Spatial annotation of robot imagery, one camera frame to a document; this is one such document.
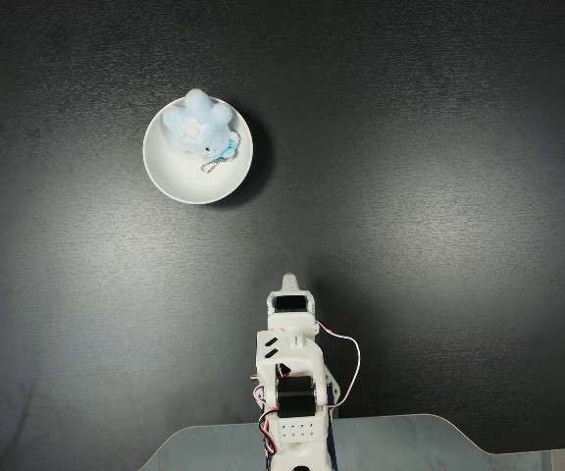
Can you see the skyblue plush doll with clip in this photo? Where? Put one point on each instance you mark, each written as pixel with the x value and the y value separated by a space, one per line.
pixel 199 115

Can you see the white ceramic bowl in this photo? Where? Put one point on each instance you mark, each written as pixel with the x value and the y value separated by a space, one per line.
pixel 189 184

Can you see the blue table clamp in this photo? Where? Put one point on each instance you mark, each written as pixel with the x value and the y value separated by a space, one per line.
pixel 332 441

